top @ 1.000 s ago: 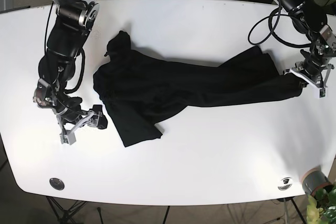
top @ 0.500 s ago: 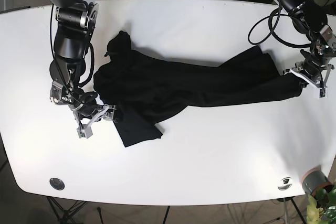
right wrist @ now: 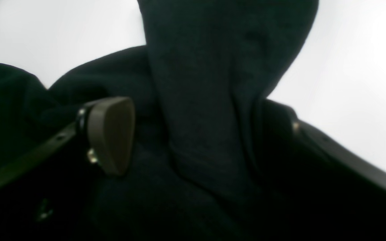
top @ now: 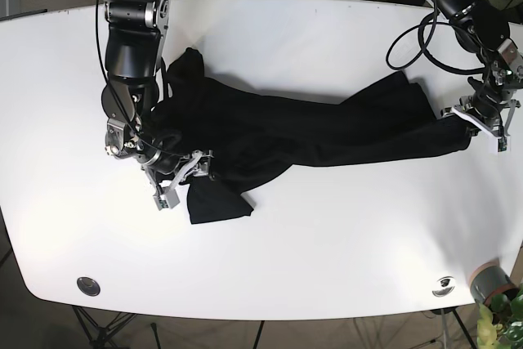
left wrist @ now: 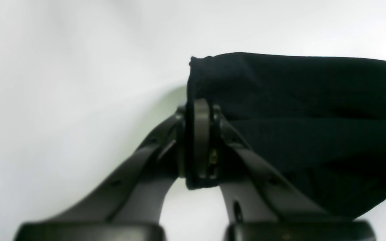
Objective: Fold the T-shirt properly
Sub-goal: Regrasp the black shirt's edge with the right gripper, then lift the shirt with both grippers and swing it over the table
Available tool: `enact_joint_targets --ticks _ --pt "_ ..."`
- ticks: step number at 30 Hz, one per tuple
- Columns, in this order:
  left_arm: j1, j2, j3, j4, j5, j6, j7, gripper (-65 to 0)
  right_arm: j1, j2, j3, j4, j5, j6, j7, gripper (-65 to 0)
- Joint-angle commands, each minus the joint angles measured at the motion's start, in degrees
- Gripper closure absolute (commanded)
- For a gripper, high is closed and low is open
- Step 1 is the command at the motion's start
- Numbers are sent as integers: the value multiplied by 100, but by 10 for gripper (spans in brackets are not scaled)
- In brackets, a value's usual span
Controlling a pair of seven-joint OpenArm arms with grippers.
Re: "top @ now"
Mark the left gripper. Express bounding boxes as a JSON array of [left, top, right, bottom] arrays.
[[440, 64, 522, 154]]

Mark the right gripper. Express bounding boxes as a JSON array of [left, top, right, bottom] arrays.
[[105, 108, 214, 210]]

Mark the black T-shirt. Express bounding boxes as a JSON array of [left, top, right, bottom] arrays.
[[152, 48, 472, 224]]

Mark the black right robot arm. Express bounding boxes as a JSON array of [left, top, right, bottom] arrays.
[[96, 0, 212, 209]]

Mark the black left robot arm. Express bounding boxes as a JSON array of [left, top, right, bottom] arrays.
[[413, 0, 522, 153]]

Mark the left silver table grommet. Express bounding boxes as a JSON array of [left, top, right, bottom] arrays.
[[77, 276, 101, 297]]

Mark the silver table grommet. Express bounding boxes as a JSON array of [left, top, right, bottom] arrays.
[[431, 276, 456, 298], [77, 276, 101, 297]]

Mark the grey plant pot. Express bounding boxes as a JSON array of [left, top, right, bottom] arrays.
[[468, 260, 519, 305]]

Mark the right silver table grommet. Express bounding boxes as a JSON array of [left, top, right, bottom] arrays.
[[431, 276, 456, 298]]

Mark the green potted plant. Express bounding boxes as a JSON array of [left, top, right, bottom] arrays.
[[476, 288, 522, 349]]

